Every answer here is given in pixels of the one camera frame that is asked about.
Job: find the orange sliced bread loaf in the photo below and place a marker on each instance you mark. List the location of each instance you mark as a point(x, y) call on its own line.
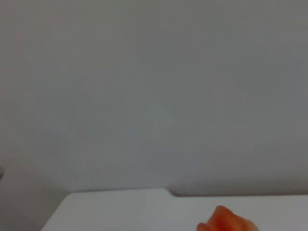
point(226, 220)

